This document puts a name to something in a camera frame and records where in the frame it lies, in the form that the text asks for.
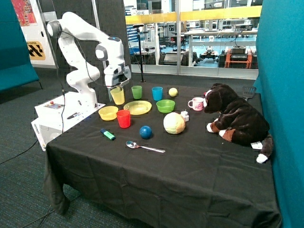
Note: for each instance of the blue ball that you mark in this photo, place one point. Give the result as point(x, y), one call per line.
point(145, 132)

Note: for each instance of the yellow plastic cup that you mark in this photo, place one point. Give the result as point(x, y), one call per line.
point(118, 96)

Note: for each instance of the yellow black sign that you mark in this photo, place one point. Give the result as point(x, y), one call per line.
point(36, 51)

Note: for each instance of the brown plush dog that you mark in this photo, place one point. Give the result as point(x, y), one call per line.
point(238, 121)

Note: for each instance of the green blue highlighter marker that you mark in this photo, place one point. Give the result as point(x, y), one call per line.
point(107, 134)

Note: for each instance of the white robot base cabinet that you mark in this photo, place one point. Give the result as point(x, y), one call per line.
point(52, 118)

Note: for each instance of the yellow plastic bowl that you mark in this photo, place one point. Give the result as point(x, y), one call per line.
point(108, 113)

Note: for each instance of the red wall poster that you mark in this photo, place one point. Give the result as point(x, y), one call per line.
point(24, 12)

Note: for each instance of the green plastic bowl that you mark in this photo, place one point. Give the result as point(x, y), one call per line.
point(165, 105)

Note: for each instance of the blue plastic cup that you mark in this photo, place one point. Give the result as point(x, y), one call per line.
point(157, 93)

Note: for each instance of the white power adapter plug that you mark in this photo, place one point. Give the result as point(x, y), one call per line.
point(185, 115)

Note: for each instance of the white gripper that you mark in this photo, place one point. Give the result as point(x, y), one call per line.
point(116, 76)

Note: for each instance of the black tablecloth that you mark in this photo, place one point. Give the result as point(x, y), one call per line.
point(201, 181)

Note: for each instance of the metal spoon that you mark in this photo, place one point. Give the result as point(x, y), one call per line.
point(134, 145)

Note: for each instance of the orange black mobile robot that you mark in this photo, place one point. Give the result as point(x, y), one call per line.
point(238, 57)

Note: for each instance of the yellow plastic plate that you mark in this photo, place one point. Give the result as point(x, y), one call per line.
point(138, 107)

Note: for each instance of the plush cabbage toy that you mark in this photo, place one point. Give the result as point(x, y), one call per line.
point(174, 123)

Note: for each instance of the green plastic cup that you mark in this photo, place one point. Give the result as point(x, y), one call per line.
point(137, 91)

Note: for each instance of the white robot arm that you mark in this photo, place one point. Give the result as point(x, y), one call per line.
point(70, 29)

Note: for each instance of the black marker pen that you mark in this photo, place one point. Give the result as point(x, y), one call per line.
point(73, 115)

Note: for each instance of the pink mug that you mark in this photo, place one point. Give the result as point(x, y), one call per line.
point(196, 104)

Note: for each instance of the small yellow ball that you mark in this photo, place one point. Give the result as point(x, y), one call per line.
point(173, 92)

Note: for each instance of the red plastic cup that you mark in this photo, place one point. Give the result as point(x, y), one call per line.
point(124, 118)

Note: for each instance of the teal partition wall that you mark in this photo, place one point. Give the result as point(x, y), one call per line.
point(280, 47)

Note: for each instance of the teal sofa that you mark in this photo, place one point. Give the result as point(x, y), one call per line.
point(15, 65)

